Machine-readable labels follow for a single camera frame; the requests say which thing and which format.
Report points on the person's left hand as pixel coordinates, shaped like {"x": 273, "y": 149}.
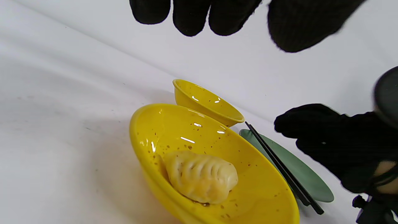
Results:
{"x": 295, "y": 25}

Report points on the person's right hand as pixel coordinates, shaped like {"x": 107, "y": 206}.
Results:
{"x": 339, "y": 143}

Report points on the black chopstick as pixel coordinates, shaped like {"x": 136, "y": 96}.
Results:
{"x": 311, "y": 200}
{"x": 273, "y": 157}

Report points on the small yellow sauce bowl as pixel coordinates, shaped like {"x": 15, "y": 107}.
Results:
{"x": 205, "y": 102}

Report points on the pale fried dumpling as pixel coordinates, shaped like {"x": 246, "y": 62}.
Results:
{"x": 199, "y": 177}

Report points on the person's right forearm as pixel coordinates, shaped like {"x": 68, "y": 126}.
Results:
{"x": 388, "y": 177}

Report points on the green plate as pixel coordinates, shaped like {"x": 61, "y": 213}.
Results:
{"x": 304, "y": 174}

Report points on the dark grey left controller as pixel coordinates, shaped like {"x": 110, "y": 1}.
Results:
{"x": 388, "y": 96}

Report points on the black right glove sensor module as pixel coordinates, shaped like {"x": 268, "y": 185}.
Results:
{"x": 373, "y": 211}

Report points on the large yellow speckled bowl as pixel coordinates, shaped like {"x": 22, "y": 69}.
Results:
{"x": 258, "y": 186}

